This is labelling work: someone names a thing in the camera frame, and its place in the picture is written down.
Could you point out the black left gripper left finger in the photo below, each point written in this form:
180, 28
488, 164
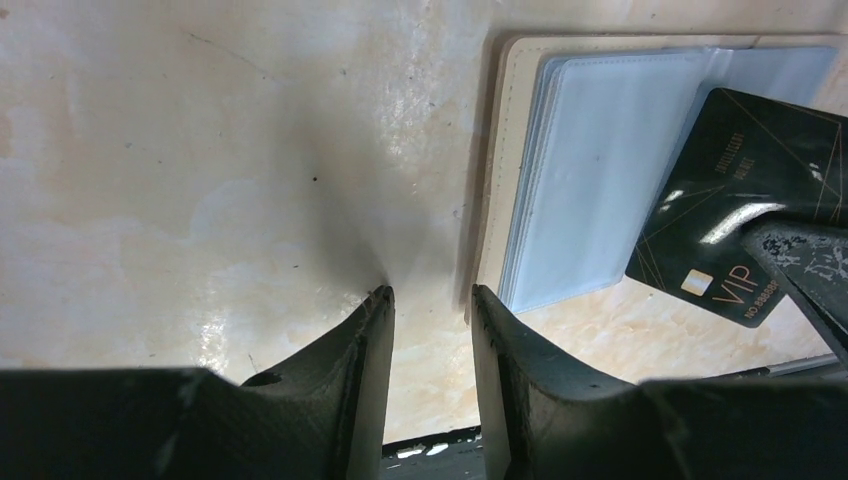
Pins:
319, 414

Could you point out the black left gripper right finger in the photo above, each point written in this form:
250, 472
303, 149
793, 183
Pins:
547, 415

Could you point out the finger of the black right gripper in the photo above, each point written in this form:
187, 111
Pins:
809, 263

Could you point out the beige card holder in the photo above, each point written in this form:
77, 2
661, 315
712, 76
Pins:
584, 131

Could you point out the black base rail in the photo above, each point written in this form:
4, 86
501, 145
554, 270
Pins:
457, 454

